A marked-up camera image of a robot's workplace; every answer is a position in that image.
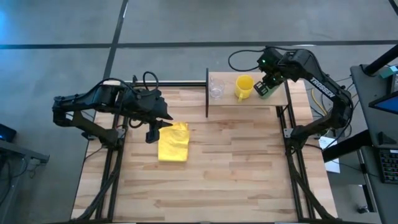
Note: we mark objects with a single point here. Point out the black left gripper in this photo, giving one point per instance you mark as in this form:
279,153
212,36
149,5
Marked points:
144,105

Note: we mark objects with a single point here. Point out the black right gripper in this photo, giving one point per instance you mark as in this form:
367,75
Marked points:
275,77

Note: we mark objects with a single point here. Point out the yellow mug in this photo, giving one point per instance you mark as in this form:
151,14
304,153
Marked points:
244,84

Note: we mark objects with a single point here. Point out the clear glass mug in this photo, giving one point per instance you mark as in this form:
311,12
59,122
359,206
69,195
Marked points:
216,88

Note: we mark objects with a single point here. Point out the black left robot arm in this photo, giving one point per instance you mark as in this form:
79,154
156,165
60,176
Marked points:
93,99

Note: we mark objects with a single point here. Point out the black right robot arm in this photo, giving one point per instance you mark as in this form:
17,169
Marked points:
323,84

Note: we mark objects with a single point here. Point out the wooden shelf with black legs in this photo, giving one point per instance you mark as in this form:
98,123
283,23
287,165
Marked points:
227,101

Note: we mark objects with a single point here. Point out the folded yellow cloth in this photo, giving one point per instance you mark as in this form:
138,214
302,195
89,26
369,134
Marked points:
174,143

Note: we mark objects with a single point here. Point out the grey side desk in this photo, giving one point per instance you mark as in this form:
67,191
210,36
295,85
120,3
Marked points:
363,93
25,154

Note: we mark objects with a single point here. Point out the black slanted bar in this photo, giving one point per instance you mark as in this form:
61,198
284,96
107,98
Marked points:
345,147

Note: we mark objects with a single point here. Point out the white paper sheet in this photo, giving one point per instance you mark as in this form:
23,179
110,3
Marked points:
332,165

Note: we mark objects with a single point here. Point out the teal box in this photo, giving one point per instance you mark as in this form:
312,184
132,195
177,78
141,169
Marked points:
388,72

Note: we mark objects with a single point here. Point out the tablet with blue screen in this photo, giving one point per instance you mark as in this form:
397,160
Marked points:
388,104

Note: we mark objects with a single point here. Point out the black triangular stand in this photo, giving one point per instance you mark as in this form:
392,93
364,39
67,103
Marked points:
385,140

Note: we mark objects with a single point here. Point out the black keypad with coloured keys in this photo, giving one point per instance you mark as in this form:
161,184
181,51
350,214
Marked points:
390,166

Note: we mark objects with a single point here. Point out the small black floor object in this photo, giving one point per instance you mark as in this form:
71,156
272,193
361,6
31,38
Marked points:
363,209

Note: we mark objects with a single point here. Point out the black device with blue light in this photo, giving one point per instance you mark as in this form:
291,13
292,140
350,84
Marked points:
7,133

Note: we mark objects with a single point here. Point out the black slanted post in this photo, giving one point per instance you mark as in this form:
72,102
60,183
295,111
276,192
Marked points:
382,60

